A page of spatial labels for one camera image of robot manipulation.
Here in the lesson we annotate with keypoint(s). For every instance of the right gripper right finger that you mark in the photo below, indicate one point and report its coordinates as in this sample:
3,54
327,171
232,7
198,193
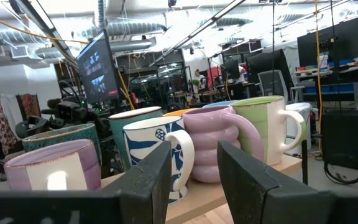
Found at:
244,186

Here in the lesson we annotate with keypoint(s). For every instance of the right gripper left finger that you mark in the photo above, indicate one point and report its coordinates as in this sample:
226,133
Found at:
145,186

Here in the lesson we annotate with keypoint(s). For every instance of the white blue-patterned mug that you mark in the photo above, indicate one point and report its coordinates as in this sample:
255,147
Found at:
145,137

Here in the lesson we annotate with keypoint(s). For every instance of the teal mug white interior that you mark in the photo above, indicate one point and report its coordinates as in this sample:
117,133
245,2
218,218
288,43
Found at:
120,130

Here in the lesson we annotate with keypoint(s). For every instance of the lilac ribbed mug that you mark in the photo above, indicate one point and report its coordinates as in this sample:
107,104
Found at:
210,133

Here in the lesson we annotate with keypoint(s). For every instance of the green and white mug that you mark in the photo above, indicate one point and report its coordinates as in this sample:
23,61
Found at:
259,124

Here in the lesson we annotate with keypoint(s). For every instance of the orange mug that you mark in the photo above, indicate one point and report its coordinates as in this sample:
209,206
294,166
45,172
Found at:
176,112

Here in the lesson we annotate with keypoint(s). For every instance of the blue mug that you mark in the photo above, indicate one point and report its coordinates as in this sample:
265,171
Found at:
219,104

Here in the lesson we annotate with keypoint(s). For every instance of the teal brown glazed mug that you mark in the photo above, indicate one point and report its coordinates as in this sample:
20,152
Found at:
73,133

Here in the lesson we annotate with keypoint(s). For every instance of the purple and white mug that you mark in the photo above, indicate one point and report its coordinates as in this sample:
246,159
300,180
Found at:
57,168

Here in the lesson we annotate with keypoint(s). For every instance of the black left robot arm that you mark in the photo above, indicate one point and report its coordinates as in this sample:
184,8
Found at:
95,119

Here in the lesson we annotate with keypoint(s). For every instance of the white bucket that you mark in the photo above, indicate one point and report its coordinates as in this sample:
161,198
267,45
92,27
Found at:
300,124

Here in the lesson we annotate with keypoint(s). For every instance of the grey office chair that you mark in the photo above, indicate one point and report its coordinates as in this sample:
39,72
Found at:
272,84

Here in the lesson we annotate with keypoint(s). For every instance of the red panel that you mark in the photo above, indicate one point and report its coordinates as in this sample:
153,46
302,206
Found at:
213,77

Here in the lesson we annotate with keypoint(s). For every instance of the person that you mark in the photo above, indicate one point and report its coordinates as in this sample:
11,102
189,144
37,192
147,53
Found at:
200,79

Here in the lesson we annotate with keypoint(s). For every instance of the black monitor showing video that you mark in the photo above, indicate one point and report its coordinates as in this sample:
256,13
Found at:
98,68

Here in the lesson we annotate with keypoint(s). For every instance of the black overhead rig bar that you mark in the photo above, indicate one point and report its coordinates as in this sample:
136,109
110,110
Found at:
197,31

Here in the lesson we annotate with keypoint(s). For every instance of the large black screen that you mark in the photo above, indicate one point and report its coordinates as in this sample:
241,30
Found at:
337,43

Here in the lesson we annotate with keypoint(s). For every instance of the wooden shelf black metal frame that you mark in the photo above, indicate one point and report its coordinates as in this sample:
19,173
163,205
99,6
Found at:
197,196

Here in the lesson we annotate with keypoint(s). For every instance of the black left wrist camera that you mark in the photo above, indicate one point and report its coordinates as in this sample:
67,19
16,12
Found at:
71,111

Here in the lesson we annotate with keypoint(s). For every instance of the silver ventilation duct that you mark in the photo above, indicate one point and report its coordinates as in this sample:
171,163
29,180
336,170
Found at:
129,29

